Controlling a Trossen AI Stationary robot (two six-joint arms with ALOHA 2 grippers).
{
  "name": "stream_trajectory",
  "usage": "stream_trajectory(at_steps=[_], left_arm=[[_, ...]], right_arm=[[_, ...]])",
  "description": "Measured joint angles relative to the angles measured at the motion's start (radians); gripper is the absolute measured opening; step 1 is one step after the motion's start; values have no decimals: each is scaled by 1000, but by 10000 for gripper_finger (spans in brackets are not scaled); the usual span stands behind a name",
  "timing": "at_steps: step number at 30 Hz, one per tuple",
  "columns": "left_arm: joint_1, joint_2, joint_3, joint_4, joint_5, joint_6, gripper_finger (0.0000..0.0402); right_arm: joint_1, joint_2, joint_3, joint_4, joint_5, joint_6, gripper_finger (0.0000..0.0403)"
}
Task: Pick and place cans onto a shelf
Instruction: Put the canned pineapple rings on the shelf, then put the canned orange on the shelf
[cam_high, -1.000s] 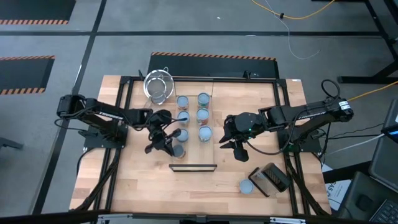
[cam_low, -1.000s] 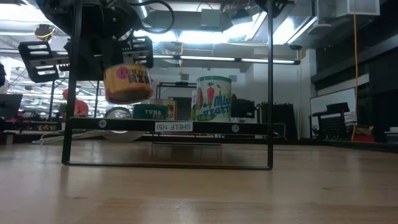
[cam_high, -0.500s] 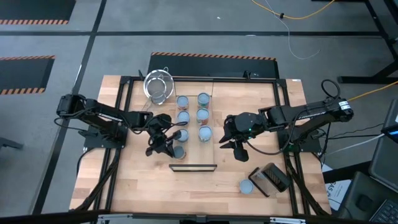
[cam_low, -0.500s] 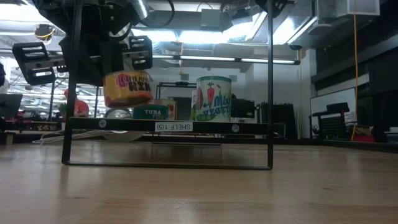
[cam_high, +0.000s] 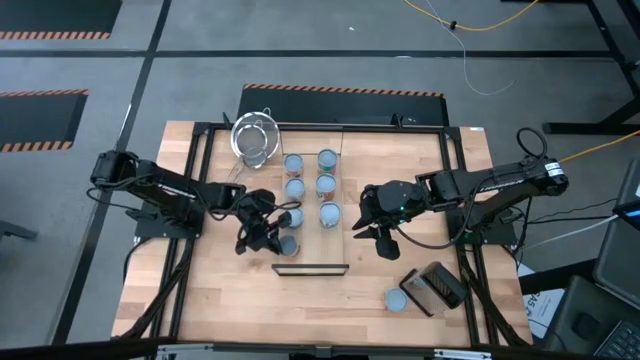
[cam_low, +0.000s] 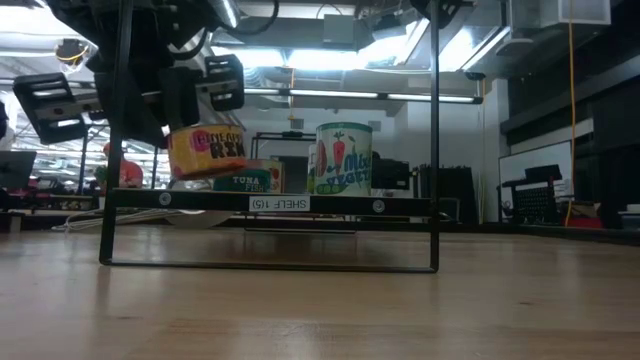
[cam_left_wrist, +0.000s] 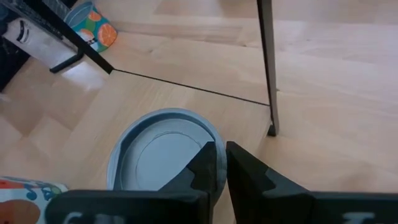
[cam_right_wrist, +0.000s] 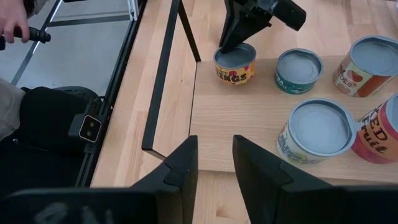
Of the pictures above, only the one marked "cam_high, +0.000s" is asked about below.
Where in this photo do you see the yellow floor cable with connector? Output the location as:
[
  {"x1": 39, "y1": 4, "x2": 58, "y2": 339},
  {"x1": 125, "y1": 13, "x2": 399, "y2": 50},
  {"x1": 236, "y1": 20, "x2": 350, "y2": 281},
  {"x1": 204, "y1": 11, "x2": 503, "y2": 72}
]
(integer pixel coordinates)
[{"x1": 403, "y1": 0, "x2": 540, "y2": 32}]

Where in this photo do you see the black equipment case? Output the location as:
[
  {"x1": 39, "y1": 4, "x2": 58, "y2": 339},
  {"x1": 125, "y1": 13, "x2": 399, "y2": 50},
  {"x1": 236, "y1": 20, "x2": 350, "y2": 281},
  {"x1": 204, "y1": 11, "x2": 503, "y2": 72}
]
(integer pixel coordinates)
[{"x1": 542, "y1": 274, "x2": 640, "y2": 360}]

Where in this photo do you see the yellow extension cable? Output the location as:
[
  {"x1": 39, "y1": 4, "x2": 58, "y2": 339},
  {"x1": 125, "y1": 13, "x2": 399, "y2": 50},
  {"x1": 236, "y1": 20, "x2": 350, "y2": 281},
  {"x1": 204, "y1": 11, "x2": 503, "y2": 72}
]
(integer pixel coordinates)
[{"x1": 559, "y1": 128, "x2": 640, "y2": 164}]

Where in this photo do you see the black aluminium table frame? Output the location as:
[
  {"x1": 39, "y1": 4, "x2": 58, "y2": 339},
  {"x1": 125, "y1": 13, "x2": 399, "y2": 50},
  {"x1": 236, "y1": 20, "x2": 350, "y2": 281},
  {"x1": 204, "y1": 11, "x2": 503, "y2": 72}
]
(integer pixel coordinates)
[{"x1": 112, "y1": 119, "x2": 534, "y2": 360}]

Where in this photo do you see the white and red label can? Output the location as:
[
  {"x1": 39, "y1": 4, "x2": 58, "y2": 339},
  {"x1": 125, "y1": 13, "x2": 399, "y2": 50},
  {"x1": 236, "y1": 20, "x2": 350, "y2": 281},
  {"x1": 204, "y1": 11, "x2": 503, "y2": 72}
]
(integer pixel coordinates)
[{"x1": 285, "y1": 207, "x2": 305, "y2": 231}]

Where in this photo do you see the black hazard-striped floor mat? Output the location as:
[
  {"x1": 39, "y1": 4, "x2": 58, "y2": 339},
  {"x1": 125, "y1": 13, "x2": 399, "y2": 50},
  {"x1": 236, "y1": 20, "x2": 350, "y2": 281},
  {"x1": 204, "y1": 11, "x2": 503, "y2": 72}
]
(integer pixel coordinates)
[
  {"x1": 0, "y1": 88, "x2": 90, "y2": 154},
  {"x1": 0, "y1": 0, "x2": 124, "y2": 40},
  {"x1": 235, "y1": 83, "x2": 450, "y2": 127}
]

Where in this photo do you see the diced tomatoes can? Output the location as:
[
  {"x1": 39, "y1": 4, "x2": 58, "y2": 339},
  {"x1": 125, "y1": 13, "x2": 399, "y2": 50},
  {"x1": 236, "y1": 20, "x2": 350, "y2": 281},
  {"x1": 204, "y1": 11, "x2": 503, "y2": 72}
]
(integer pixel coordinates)
[{"x1": 282, "y1": 152, "x2": 306, "y2": 179}]

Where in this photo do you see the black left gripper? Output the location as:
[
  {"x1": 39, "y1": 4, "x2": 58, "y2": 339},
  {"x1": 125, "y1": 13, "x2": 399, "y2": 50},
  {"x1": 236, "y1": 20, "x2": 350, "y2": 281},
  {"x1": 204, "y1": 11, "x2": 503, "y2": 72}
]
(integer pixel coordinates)
[{"x1": 237, "y1": 189, "x2": 296, "y2": 256}]

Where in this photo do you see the small metal mesh strainer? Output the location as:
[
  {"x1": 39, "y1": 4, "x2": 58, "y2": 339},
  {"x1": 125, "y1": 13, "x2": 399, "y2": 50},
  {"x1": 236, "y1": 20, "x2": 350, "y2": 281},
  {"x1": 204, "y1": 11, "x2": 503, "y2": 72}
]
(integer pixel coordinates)
[{"x1": 227, "y1": 145, "x2": 271, "y2": 184}]

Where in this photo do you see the wooden shelf with black frame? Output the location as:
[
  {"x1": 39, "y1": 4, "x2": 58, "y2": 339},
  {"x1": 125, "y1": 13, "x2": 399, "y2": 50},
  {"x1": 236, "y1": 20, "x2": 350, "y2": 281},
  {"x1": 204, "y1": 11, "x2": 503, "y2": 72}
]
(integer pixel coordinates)
[{"x1": 271, "y1": 153, "x2": 350, "y2": 278}]

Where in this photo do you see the large metal mesh strainer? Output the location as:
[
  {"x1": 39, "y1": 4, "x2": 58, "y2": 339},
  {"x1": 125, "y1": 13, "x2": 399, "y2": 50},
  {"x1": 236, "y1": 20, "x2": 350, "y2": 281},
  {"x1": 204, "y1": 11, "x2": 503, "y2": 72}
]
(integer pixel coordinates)
[{"x1": 229, "y1": 108, "x2": 284, "y2": 171}]

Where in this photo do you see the mixed vegetables can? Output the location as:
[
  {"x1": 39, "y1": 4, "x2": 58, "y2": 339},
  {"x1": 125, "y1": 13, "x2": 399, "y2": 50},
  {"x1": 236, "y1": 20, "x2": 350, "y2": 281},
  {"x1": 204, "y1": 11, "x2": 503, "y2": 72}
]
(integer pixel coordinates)
[{"x1": 318, "y1": 201, "x2": 343, "y2": 231}]

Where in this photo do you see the mandarin oranges can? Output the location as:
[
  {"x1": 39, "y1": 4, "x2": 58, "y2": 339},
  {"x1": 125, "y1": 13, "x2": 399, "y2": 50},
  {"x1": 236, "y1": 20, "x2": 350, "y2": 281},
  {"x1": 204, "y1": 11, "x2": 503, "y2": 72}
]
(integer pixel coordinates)
[{"x1": 384, "y1": 288, "x2": 409, "y2": 314}]

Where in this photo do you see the grey laptop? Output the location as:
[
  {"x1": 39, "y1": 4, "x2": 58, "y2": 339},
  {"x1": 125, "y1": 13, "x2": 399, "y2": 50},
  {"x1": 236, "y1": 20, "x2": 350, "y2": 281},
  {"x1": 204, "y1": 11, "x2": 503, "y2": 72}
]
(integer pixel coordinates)
[{"x1": 592, "y1": 214, "x2": 640, "y2": 311}]

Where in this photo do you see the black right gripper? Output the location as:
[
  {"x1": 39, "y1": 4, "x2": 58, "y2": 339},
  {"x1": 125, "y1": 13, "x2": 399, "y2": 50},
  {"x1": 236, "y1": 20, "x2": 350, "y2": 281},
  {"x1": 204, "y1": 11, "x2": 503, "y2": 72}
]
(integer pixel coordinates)
[{"x1": 352, "y1": 179, "x2": 426, "y2": 261}]

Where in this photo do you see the pink mixed fruit can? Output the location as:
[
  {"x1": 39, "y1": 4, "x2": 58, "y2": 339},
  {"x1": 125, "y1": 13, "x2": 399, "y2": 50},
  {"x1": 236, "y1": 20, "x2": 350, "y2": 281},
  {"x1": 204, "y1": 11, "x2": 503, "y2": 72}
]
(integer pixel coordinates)
[{"x1": 315, "y1": 173, "x2": 338, "y2": 203}]

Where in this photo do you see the black desk leg frame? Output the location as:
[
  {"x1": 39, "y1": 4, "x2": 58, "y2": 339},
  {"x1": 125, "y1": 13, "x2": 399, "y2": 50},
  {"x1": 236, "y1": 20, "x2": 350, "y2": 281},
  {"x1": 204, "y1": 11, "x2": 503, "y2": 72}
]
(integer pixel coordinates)
[{"x1": 542, "y1": 0, "x2": 640, "y2": 136}]

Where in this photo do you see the thick white cable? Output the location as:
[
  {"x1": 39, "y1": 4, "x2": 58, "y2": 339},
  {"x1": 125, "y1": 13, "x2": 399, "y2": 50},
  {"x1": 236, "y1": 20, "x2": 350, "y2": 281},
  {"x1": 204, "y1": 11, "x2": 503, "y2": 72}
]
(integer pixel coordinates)
[{"x1": 524, "y1": 213, "x2": 621, "y2": 250}]

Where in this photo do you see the black keyboard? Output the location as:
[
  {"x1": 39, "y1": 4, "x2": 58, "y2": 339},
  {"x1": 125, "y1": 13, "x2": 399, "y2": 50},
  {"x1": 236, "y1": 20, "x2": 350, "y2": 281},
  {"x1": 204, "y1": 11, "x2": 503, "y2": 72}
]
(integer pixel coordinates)
[{"x1": 593, "y1": 319, "x2": 640, "y2": 360}]

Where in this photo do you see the plain tin can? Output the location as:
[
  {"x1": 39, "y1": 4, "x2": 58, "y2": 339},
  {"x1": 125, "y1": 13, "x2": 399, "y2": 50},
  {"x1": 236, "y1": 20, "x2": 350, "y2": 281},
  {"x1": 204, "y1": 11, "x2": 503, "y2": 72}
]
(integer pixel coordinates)
[{"x1": 278, "y1": 234, "x2": 301, "y2": 258}]

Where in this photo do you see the teal label can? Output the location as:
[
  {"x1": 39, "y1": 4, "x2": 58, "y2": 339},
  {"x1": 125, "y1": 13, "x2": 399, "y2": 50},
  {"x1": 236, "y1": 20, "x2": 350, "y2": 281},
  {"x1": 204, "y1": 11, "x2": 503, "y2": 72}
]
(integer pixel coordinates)
[{"x1": 284, "y1": 177, "x2": 307, "y2": 204}]

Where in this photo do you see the white printed paper sheet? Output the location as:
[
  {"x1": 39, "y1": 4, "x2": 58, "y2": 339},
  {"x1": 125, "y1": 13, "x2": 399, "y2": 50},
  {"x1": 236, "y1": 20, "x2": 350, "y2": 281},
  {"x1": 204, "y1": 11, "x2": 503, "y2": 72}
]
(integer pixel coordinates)
[{"x1": 517, "y1": 262, "x2": 566, "y2": 341}]

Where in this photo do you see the thin white floor cable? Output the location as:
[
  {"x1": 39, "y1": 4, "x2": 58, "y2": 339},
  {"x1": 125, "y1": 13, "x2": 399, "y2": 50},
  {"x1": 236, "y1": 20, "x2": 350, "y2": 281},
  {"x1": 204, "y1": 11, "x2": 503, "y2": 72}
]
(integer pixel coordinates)
[{"x1": 423, "y1": 0, "x2": 517, "y2": 97}]

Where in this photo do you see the chicken soup can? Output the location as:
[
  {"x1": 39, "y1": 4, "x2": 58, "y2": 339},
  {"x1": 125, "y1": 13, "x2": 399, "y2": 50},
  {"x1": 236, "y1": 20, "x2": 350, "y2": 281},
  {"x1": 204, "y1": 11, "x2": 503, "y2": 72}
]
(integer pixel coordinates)
[{"x1": 316, "y1": 148, "x2": 340, "y2": 176}]

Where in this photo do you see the black desk foot bar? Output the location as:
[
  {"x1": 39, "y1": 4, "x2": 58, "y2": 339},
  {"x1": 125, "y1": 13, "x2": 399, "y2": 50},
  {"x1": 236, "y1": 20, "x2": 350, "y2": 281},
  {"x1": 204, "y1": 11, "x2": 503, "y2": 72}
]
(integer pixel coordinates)
[{"x1": 518, "y1": 258, "x2": 599, "y2": 295}]

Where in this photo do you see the dark device with blue screen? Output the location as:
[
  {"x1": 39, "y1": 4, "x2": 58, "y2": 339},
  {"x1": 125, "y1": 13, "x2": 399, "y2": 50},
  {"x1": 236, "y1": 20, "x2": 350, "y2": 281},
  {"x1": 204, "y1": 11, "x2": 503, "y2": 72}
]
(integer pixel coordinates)
[{"x1": 613, "y1": 158, "x2": 640, "y2": 232}]

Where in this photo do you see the grey furniture foot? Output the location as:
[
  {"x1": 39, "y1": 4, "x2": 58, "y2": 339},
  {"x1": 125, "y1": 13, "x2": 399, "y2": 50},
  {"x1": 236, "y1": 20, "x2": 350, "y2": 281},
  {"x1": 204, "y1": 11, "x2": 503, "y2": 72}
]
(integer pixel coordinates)
[{"x1": 0, "y1": 218, "x2": 40, "y2": 242}]

